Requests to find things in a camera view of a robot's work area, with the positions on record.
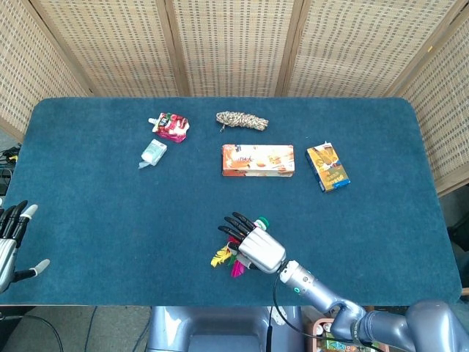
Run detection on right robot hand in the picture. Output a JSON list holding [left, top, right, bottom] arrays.
[[217, 211, 287, 274]]

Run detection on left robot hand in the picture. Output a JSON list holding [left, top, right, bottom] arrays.
[[0, 199, 51, 294]]

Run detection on colourful feather shuttlecock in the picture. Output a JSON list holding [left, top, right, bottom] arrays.
[[210, 215, 270, 279]]

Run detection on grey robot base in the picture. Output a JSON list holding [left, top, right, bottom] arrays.
[[145, 305, 306, 352]]

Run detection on orange biscuit box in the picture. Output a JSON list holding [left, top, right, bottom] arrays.
[[221, 144, 295, 177]]

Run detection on yellow blue snack box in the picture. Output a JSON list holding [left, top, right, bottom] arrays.
[[306, 140, 350, 194]]

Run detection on blue table cloth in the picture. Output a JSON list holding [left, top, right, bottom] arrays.
[[1, 96, 462, 307]]

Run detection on basket of bottles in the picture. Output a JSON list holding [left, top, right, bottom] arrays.
[[320, 323, 367, 352]]

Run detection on white tissue pack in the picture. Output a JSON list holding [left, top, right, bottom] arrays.
[[138, 139, 168, 170]]

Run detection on red drink pouch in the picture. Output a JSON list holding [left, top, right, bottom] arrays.
[[147, 112, 191, 144]]

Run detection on woven bamboo folding screen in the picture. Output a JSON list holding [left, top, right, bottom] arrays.
[[0, 0, 469, 195]]

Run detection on black cables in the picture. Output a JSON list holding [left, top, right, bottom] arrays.
[[0, 145, 22, 195]]

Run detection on braided rope bundle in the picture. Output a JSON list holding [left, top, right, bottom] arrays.
[[215, 111, 270, 133]]

